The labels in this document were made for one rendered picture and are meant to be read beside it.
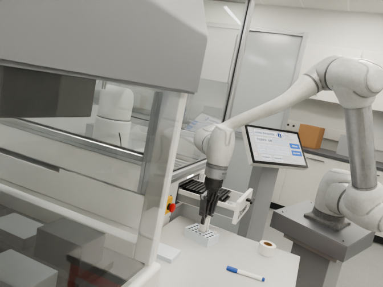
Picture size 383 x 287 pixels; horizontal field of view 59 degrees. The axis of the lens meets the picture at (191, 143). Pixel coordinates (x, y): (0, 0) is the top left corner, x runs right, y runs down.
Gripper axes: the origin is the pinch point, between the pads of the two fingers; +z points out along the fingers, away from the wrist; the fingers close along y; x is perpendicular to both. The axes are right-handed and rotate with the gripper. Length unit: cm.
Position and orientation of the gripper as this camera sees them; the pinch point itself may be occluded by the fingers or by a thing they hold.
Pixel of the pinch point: (204, 223)
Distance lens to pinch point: 144.9
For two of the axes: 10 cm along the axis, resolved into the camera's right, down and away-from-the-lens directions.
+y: 5.9, -0.2, 8.1
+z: -1.9, 9.7, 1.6
